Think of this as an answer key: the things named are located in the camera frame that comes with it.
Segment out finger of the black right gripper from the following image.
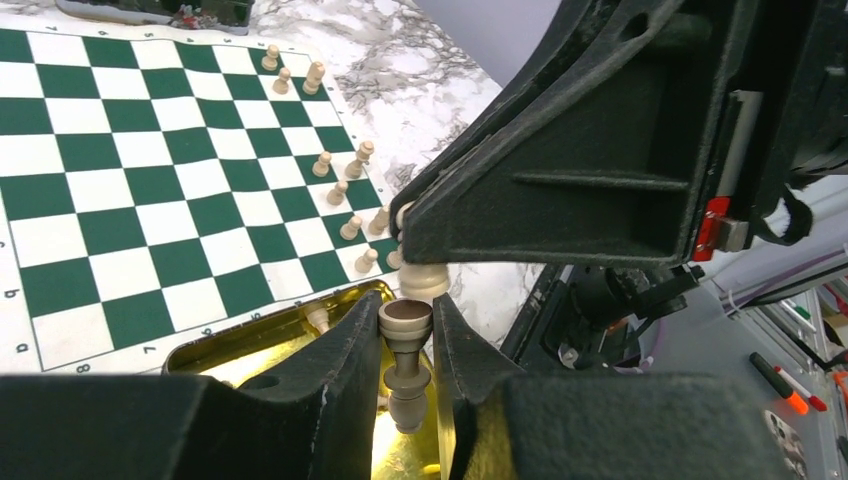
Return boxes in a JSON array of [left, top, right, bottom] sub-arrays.
[[391, 1, 749, 268]]

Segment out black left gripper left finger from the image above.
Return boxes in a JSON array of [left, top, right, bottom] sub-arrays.
[[1, 291, 383, 479]]

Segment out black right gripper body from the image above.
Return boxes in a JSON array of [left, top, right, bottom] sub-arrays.
[[692, 1, 847, 262]]

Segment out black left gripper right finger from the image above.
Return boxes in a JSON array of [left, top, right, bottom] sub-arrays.
[[433, 295, 792, 479]]

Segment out white chess piece felt base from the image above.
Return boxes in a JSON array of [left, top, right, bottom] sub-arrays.
[[378, 299, 433, 434]]

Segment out white pawn chess piece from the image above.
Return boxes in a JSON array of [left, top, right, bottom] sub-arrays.
[[386, 246, 403, 270]]

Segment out gold tin white pieces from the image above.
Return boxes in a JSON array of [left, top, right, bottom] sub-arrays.
[[163, 281, 443, 479]]

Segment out white chess piece on board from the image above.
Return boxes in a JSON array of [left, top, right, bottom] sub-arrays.
[[345, 140, 375, 179]]

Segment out green white chess board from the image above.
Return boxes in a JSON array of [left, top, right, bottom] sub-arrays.
[[1, 14, 396, 374]]

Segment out orange black marker pens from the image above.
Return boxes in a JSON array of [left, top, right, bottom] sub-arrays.
[[748, 352, 828, 415]]

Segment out white piece far corner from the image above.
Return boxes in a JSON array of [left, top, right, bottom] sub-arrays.
[[302, 61, 326, 95]]

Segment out white pawn far row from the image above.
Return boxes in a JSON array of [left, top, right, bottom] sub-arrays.
[[272, 67, 291, 95]]

